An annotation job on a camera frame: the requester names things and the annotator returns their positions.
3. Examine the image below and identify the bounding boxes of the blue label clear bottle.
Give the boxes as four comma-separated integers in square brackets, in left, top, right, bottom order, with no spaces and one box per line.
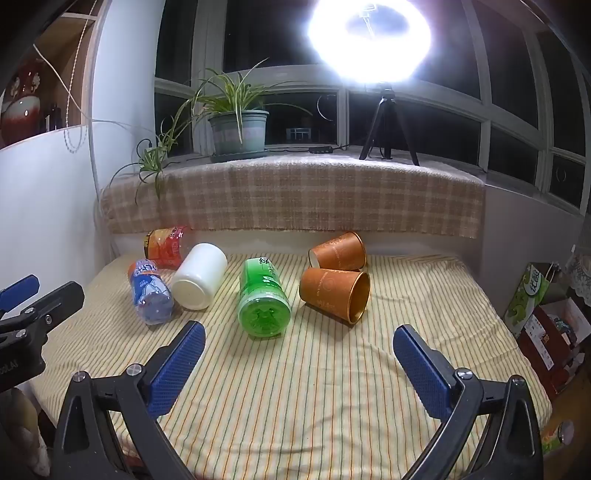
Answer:
[127,259,175,326]

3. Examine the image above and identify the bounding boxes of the grey green plant pot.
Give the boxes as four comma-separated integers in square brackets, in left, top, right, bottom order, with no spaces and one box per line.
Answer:
[208,109,270,156]

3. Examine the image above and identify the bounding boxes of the green snack packet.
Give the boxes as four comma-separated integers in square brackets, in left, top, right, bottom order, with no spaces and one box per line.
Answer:
[539,420,576,457]

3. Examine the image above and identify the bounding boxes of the ring light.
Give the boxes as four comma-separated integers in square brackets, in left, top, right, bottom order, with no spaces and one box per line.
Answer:
[306,0,435,87]

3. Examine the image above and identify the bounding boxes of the red round vase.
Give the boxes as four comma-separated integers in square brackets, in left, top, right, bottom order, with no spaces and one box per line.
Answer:
[0,58,48,148]

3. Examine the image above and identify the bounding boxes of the plaid beige blanket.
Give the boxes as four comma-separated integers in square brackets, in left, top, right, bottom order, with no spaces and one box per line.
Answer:
[99,154,486,239]

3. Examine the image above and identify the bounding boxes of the white plastic jar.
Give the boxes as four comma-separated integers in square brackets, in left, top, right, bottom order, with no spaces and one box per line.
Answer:
[172,243,228,310]

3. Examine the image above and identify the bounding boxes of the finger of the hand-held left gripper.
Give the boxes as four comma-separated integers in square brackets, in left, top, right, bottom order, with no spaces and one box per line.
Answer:
[0,274,41,315]
[0,281,86,345]

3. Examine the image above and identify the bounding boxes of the red cardboard box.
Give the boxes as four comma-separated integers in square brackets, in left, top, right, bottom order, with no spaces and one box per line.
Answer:
[517,299,580,400]

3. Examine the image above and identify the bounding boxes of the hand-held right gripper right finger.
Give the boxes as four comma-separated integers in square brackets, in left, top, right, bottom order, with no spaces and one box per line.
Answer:
[392,324,546,480]

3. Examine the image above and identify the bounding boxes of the orange paper cup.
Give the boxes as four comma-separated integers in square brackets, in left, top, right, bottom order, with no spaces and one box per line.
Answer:
[308,231,367,271]
[298,267,371,325]

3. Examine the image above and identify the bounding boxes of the spider plant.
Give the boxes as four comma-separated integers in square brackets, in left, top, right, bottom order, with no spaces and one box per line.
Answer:
[110,58,315,205]

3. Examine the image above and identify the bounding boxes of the white lace cloth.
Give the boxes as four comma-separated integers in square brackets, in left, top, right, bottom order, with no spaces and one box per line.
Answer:
[565,242,591,311]

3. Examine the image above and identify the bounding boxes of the green plastic bottle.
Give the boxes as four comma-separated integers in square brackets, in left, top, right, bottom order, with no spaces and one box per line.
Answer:
[237,257,292,337]

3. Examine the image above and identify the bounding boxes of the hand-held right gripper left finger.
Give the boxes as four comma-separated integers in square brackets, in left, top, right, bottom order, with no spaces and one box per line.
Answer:
[50,320,207,480]

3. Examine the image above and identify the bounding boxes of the beige cloth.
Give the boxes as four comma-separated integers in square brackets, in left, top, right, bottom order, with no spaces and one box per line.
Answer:
[0,387,51,477]

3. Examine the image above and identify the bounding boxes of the wooden shelf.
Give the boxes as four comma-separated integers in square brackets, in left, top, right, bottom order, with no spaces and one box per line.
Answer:
[0,0,112,149]

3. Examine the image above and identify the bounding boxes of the black tripod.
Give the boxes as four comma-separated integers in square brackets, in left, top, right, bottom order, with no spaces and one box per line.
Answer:
[359,84,421,167]

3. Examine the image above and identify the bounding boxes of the orange red drink bottle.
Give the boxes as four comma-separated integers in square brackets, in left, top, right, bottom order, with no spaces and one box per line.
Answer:
[143,225,194,270]

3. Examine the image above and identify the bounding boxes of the white cord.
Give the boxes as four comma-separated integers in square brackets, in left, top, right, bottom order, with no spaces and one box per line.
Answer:
[33,14,100,154]

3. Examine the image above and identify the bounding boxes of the green cardboard box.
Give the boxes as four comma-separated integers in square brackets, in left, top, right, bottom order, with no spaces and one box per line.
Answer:
[503,262,553,334]

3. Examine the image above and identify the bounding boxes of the black cable with controller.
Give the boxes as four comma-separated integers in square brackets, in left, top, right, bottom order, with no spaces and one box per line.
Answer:
[265,143,352,156]

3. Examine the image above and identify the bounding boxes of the striped yellow cloth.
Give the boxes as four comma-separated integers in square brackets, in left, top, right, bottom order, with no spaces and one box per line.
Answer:
[28,251,553,480]

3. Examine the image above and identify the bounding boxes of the dark pot saucer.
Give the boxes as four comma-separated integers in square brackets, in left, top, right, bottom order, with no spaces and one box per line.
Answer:
[210,150,270,164]

